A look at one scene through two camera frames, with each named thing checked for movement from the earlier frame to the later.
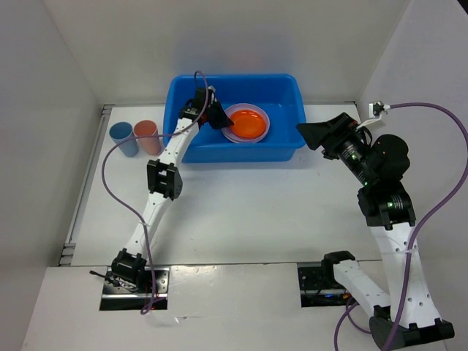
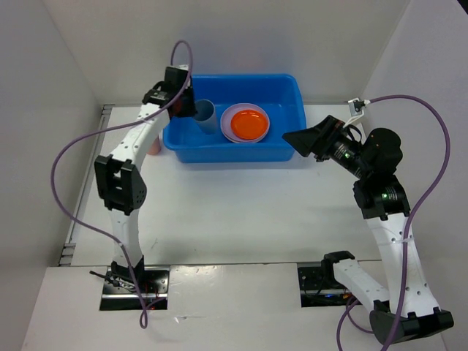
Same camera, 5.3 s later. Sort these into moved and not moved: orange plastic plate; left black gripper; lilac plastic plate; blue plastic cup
Moved: blue plastic cup; left black gripper
Not moved: lilac plastic plate; orange plastic plate
